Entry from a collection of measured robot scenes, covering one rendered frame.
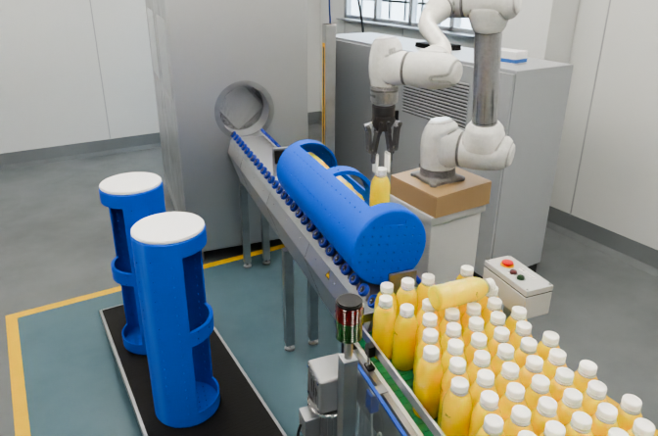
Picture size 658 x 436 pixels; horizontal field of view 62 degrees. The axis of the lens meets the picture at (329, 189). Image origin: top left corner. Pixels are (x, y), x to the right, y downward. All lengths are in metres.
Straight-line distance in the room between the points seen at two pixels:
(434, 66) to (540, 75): 1.87
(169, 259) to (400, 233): 0.86
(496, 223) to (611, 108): 1.38
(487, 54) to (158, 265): 1.46
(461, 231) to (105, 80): 4.97
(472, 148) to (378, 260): 0.71
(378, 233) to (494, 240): 1.91
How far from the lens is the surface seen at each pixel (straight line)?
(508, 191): 3.57
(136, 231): 2.21
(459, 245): 2.55
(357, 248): 1.81
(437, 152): 2.39
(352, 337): 1.30
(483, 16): 2.15
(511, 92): 3.34
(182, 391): 2.48
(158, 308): 2.25
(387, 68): 1.72
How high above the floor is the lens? 1.96
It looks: 22 degrees down
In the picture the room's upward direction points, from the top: straight up
